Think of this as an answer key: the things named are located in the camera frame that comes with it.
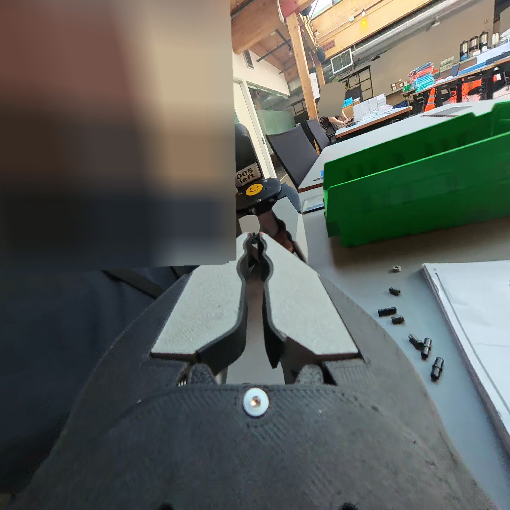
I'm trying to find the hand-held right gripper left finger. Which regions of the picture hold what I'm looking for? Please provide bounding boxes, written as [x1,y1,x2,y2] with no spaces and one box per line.
[151,233,257,375]

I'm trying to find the wooden work table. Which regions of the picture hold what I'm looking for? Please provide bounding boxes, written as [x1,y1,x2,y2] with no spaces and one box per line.
[335,105,413,139]

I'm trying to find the lego instruction booklet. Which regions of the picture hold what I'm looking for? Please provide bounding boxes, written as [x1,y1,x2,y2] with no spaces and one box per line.
[422,261,510,431]

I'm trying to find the silver ventilation duct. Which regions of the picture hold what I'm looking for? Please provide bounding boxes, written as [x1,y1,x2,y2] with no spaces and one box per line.
[352,0,495,62]

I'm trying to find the stack of white boxes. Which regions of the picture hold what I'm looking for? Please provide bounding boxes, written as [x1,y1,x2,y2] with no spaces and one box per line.
[352,93,396,120]

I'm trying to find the long storage table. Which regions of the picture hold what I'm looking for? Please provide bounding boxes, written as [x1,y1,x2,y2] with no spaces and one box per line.
[403,56,510,114]

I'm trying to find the black bag strap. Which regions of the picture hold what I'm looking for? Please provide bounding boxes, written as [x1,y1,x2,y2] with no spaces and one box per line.
[101,270,162,299]

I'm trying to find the white wall vent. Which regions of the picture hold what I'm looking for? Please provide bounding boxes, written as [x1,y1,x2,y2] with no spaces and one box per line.
[329,48,354,75]

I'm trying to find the stack of coloured packets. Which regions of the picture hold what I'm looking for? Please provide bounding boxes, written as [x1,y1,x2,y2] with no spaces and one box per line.
[408,62,436,93]

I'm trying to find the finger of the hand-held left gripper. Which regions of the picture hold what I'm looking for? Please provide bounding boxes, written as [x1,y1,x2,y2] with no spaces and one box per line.
[257,209,308,264]

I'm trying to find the black office chair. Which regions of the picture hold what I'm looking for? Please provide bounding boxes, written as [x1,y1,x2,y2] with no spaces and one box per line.
[266,125,319,189]
[305,117,332,152]

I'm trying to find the wooden support post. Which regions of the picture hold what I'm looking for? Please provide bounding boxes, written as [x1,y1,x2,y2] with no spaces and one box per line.
[286,12,320,120]

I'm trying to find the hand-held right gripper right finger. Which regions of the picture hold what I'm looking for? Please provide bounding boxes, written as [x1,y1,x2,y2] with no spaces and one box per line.
[257,233,359,385]

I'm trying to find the green plastic bin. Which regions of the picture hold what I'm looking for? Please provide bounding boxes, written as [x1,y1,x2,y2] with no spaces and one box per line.
[323,100,510,248]

